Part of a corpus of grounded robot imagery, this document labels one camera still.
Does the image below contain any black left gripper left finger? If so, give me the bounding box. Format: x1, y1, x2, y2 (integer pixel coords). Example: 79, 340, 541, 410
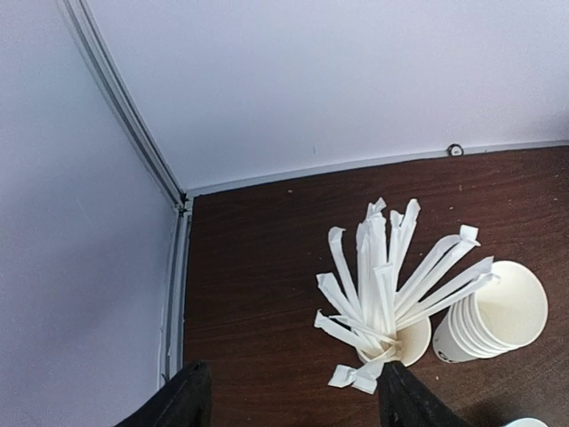
116, 360, 212, 427

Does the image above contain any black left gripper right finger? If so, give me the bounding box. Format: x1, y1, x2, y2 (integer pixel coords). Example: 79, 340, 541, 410
377, 361, 469, 427

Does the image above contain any wrapped straw lying on table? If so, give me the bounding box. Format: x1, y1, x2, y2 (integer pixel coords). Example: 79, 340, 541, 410
328, 360, 385, 394

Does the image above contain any paper cup holding straws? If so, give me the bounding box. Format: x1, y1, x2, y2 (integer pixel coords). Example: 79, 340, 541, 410
353, 318, 432, 367

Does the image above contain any wrapped straw far left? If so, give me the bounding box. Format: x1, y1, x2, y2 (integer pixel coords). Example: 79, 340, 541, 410
314, 310, 383, 354

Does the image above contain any stack of white paper cups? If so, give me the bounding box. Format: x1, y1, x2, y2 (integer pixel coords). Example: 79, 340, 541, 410
432, 261, 549, 363

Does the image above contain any wrapped straw far right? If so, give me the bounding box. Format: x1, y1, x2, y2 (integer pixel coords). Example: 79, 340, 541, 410
396, 256, 494, 329

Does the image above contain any aluminium frame left post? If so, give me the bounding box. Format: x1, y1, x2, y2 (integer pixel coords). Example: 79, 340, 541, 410
59, 1, 193, 386

